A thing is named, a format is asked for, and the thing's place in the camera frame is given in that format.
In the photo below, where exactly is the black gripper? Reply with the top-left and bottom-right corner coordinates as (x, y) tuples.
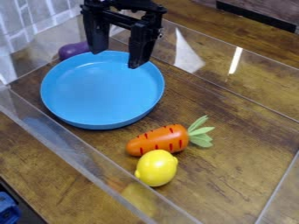
(80, 0), (167, 69)

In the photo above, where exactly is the orange toy carrot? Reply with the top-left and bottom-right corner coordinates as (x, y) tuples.
(125, 115), (213, 157)

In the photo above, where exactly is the purple toy eggplant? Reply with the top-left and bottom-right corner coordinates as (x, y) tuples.
(59, 41), (89, 60)

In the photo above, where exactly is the blue round plate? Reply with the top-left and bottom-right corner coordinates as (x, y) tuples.
(40, 51), (164, 130)

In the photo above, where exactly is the yellow toy lemon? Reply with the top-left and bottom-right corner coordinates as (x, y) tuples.
(135, 150), (179, 187)

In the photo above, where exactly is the blue object at corner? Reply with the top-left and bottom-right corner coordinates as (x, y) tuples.
(0, 192), (21, 224)

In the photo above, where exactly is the clear acrylic enclosure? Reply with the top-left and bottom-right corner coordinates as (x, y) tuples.
(0, 18), (299, 224)

